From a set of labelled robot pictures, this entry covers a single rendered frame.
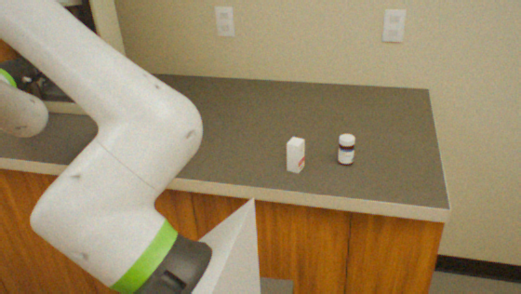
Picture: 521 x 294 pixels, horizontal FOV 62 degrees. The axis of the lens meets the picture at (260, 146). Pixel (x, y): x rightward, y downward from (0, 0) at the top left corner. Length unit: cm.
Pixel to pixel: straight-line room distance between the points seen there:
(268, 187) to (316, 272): 34
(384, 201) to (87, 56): 75
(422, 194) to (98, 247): 79
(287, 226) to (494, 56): 96
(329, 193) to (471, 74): 83
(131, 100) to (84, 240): 20
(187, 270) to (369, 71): 124
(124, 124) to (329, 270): 85
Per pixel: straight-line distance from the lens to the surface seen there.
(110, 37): 153
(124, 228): 65
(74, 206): 65
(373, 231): 121
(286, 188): 113
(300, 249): 129
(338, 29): 168
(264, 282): 91
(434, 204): 114
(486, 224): 214
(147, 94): 66
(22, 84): 132
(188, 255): 68
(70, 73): 70
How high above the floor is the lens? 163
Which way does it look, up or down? 32 degrees down
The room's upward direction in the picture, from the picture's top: 3 degrees counter-clockwise
